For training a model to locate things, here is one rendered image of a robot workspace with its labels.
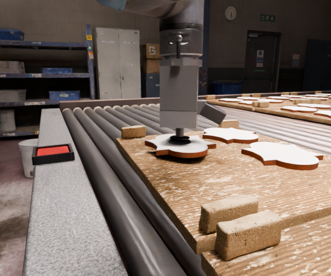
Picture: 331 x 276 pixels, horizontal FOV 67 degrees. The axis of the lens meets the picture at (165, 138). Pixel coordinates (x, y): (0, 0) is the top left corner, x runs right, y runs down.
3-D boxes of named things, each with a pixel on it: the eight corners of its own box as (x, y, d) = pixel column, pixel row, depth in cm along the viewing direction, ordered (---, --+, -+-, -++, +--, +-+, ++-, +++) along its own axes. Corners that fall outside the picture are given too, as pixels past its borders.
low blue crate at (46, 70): (41, 74, 419) (40, 67, 416) (40, 74, 451) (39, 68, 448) (73, 74, 442) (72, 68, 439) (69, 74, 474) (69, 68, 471)
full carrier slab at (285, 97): (307, 107, 130) (308, 98, 129) (250, 99, 166) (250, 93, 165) (348, 103, 144) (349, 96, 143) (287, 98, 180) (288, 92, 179)
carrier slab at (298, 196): (195, 256, 23) (196, 241, 23) (115, 144, 60) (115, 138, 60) (418, 194, 35) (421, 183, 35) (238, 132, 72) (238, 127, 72)
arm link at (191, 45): (203, 35, 47) (203, 27, 39) (202, 61, 48) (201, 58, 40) (163, 36, 48) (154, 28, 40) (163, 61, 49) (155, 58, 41)
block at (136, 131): (121, 139, 59) (121, 127, 58) (120, 137, 60) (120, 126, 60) (146, 137, 61) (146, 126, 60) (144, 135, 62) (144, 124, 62)
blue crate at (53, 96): (49, 100, 442) (48, 91, 438) (53, 98, 478) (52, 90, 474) (79, 100, 452) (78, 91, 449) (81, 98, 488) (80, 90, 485)
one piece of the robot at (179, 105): (232, 40, 38) (226, 144, 42) (227, 46, 47) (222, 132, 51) (154, 41, 40) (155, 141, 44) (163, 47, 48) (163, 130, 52)
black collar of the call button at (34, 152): (32, 165, 48) (31, 156, 47) (34, 154, 54) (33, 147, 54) (74, 160, 51) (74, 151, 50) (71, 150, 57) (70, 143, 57)
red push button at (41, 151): (37, 164, 49) (36, 156, 48) (38, 155, 54) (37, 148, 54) (70, 159, 51) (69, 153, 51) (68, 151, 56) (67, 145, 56)
